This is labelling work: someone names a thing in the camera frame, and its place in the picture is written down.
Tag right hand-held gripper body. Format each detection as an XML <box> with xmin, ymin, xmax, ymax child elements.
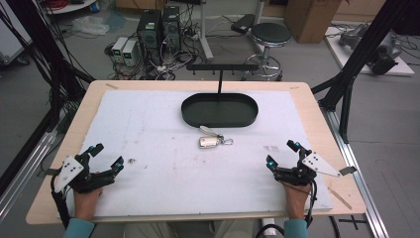
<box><xmin>273</xmin><ymin>150</ymin><xmax>342</xmax><ymax>187</ymax></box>

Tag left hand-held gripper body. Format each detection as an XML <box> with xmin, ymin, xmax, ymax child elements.
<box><xmin>53</xmin><ymin>153</ymin><xmax>116</xmax><ymax>194</ymax></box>

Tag silver car key with keyring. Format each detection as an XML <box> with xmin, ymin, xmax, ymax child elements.
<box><xmin>198</xmin><ymin>125</ymin><xmax>235</xmax><ymax>150</ymax></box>

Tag black key rack with tray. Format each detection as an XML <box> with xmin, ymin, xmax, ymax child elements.
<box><xmin>180</xmin><ymin>63</ymin><xmax>260</xmax><ymax>129</ymax></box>

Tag person's right hand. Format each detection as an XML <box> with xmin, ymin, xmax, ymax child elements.
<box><xmin>282</xmin><ymin>180</ymin><xmax>313</xmax><ymax>220</ymax></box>

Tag person's left hand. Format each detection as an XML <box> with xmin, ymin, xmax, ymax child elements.
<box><xmin>72</xmin><ymin>187</ymin><xmax>104</xmax><ymax>221</ymax></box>

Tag thin wooden stick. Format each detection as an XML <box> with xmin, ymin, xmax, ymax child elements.
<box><xmin>327</xmin><ymin>186</ymin><xmax>354</xmax><ymax>211</ymax></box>

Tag grey tape piece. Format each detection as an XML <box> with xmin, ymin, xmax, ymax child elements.
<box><xmin>339</xmin><ymin>166</ymin><xmax>359</xmax><ymax>177</ymax></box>

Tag white foam mat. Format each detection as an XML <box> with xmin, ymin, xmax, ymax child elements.
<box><xmin>64</xmin><ymin>89</ymin><xmax>334</xmax><ymax>219</ymax></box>

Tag white floor board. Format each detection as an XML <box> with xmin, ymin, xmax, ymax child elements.
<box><xmin>324</xmin><ymin>26</ymin><xmax>416</xmax><ymax>77</ymax></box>

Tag white power supply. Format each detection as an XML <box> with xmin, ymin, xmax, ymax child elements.
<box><xmin>121</xmin><ymin>40</ymin><xmax>139</xmax><ymax>67</ymax></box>
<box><xmin>111</xmin><ymin>36</ymin><xmax>129</xmax><ymax>64</ymax></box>

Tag black round stool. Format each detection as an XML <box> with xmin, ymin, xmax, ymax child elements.
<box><xmin>243</xmin><ymin>22</ymin><xmax>293</xmax><ymax>82</ymax></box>

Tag clear plastic bag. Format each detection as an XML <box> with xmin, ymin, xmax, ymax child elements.
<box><xmin>70</xmin><ymin>15</ymin><xmax>111</xmax><ymax>37</ymax></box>

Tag grey robot parts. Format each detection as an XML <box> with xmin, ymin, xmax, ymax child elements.
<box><xmin>338</xmin><ymin>23</ymin><xmax>404</xmax><ymax>76</ymax></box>

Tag cardboard box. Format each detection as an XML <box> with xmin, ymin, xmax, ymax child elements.
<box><xmin>283</xmin><ymin>0</ymin><xmax>344</xmax><ymax>45</ymax></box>

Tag large black computer tower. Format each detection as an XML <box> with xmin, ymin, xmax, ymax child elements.
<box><xmin>136</xmin><ymin>9</ymin><xmax>163</xmax><ymax>66</ymax></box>

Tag black flat box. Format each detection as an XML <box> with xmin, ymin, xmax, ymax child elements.
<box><xmin>230</xmin><ymin>13</ymin><xmax>257</xmax><ymax>36</ymax></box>

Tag white desk leg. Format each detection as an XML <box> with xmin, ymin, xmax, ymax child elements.
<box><xmin>197</xmin><ymin>0</ymin><xmax>215</xmax><ymax>61</ymax></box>

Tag small black computer tower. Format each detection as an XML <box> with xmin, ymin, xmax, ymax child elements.
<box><xmin>160</xmin><ymin>5</ymin><xmax>182</xmax><ymax>55</ymax></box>

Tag round white table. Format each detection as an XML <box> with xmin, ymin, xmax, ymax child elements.
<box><xmin>42</xmin><ymin>0</ymin><xmax>99</xmax><ymax>16</ymax></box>

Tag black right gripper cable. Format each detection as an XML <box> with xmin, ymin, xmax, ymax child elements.
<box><xmin>304</xmin><ymin>179</ymin><xmax>319</xmax><ymax>230</ymax></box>

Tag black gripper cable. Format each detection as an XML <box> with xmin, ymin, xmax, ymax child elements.
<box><xmin>304</xmin><ymin>179</ymin><xmax>319</xmax><ymax>230</ymax></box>
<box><xmin>50</xmin><ymin>172</ymin><xmax>72</xmax><ymax>230</ymax></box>

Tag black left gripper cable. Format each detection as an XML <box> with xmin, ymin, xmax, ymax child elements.
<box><xmin>50</xmin><ymin>172</ymin><xmax>72</xmax><ymax>230</ymax></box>

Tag aluminium rail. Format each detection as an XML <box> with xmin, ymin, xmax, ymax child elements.
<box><xmin>321</xmin><ymin>106</ymin><xmax>391</xmax><ymax>238</ymax></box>
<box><xmin>0</xmin><ymin>130</ymin><xmax>59</xmax><ymax>223</ymax></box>

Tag black cable loop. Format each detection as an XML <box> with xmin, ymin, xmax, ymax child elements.
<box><xmin>255</xmin><ymin>223</ymin><xmax>285</xmax><ymax>238</ymax></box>

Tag black frame strut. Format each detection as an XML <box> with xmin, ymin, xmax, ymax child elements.
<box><xmin>311</xmin><ymin>0</ymin><xmax>412</xmax><ymax>145</ymax></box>
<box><xmin>0</xmin><ymin>0</ymin><xmax>97</xmax><ymax>186</ymax></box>

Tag tangle of floor cables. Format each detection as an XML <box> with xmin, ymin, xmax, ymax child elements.
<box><xmin>104</xmin><ymin>19</ymin><xmax>203</xmax><ymax>81</ymax></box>

